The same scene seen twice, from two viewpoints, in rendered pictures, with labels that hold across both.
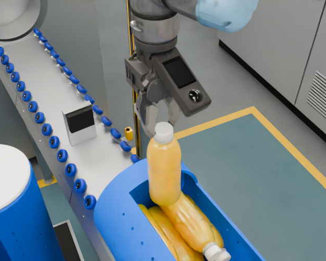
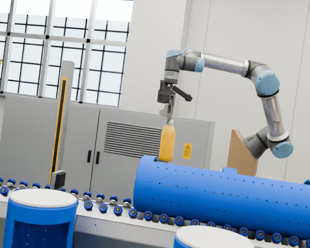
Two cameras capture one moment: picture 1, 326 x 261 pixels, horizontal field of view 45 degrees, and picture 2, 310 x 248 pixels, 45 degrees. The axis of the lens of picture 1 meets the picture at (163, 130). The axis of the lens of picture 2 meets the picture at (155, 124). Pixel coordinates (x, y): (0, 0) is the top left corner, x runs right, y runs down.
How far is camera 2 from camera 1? 1.68 m
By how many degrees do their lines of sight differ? 61
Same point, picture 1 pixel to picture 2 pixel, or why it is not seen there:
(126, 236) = (166, 173)
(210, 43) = not seen: outside the picture
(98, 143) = not seen: hidden behind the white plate
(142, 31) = (173, 75)
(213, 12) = (201, 64)
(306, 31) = (82, 184)
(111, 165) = not seen: hidden behind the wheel
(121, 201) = (152, 164)
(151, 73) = (171, 93)
